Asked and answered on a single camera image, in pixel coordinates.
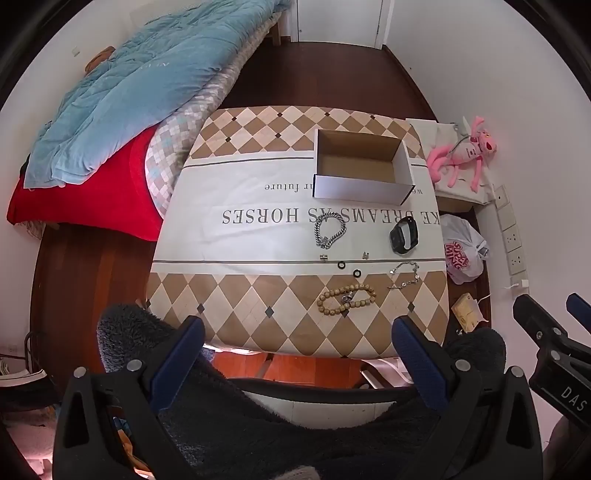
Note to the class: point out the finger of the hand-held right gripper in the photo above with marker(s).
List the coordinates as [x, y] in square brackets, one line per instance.
[535, 318]
[579, 311]

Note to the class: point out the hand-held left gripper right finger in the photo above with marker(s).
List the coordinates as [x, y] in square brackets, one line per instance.
[415, 355]

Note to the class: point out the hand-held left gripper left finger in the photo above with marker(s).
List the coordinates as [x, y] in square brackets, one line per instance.
[184, 350]

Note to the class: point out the black fitness band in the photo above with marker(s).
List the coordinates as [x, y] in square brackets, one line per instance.
[398, 237]

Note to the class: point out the cardboard box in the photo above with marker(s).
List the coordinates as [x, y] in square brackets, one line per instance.
[355, 161]

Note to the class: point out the white charger plug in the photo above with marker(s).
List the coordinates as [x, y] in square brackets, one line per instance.
[522, 284]

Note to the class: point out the cream cardboard piece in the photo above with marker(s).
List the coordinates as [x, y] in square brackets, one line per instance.
[466, 311]

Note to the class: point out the black curved bar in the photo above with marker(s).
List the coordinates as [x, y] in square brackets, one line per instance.
[323, 397]

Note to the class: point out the white plastic bag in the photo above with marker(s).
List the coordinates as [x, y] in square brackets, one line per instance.
[461, 244]

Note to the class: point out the dark fleece trousers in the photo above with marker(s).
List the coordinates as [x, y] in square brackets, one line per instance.
[258, 429]

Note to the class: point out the printed diamond pattern tablecloth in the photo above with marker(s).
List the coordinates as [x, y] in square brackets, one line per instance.
[258, 240]

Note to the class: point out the brown cardboard carton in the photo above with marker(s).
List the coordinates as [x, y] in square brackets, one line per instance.
[457, 207]

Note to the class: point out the red blanket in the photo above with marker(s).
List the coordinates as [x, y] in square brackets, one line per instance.
[101, 198]

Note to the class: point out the pink plush toy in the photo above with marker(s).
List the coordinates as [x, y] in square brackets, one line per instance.
[468, 152]

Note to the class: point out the light blue quilt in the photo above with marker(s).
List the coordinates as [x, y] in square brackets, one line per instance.
[138, 83]

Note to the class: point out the small brown object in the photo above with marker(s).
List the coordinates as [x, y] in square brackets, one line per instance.
[99, 57]

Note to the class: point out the white door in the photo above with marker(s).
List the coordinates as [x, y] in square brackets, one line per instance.
[339, 18]

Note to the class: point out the wooden bed frame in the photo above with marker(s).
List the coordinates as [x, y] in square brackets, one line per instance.
[276, 32]

